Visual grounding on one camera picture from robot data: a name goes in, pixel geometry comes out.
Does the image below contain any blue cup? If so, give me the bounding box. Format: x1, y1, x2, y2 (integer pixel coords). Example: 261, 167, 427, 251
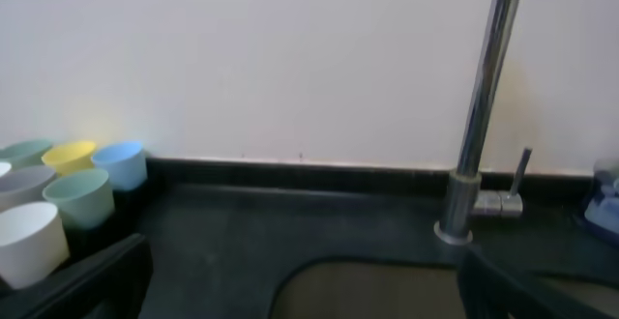
90, 140, 149, 192

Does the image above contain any mint green cup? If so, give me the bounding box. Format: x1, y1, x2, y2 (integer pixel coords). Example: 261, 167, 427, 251
42, 167, 116, 231

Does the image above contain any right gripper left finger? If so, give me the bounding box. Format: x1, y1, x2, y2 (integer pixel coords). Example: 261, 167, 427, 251
0, 233, 155, 319

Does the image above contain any steel sink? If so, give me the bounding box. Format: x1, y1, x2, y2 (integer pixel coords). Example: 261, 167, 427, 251
268, 255, 619, 319

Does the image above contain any grey cup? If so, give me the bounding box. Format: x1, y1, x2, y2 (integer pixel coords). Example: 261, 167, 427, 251
0, 164, 58, 214

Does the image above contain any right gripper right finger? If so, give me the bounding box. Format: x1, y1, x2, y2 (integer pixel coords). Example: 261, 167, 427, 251
457, 248, 615, 319

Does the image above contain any steel tap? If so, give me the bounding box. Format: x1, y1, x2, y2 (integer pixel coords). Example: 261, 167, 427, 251
433, 0, 533, 247

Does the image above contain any yellow cup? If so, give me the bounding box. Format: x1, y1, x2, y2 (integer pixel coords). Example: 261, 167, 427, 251
41, 139, 98, 178

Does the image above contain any black tray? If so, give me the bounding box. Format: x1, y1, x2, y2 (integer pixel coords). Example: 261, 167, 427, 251
62, 178, 157, 275

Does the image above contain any blue soap bottle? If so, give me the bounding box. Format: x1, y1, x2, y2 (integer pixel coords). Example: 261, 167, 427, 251
575, 157, 619, 247

